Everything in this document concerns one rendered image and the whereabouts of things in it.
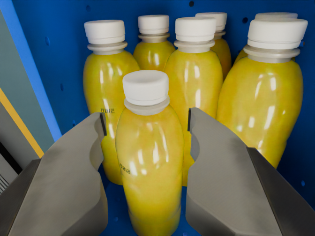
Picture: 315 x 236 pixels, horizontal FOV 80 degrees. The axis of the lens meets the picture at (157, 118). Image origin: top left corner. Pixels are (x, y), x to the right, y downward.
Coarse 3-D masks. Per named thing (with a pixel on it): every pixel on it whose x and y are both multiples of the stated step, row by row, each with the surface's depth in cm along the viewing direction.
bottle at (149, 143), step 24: (168, 96) 17; (120, 120) 17; (144, 120) 16; (168, 120) 16; (120, 144) 17; (144, 144) 16; (168, 144) 16; (120, 168) 19; (144, 168) 17; (168, 168) 17; (144, 192) 19; (168, 192) 19; (144, 216) 21; (168, 216) 21
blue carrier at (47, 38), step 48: (0, 0) 11; (48, 0) 16; (96, 0) 22; (144, 0) 25; (192, 0) 26; (240, 0) 25; (288, 0) 22; (48, 48) 16; (240, 48) 27; (48, 96) 15; (288, 144) 26
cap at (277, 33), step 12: (252, 24) 15; (264, 24) 14; (276, 24) 13; (288, 24) 13; (300, 24) 13; (252, 36) 15; (264, 36) 14; (276, 36) 14; (288, 36) 13; (300, 36) 14; (264, 48) 14; (276, 48) 14; (288, 48) 14
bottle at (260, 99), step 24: (240, 72) 16; (264, 72) 15; (288, 72) 14; (240, 96) 16; (264, 96) 15; (288, 96) 15; (240, 120) 16; (264, 120) 15; (288, 120) 15; (264, 144) 17
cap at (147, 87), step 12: (132, 72) 17; (144, 72) 17; (156, 72) 17; (132, 84) 15; (144, 84) 14; (156, 84) 15; (168, 84) 16; (132, 96) 15; (144, 96) 15; (156, 96) 15
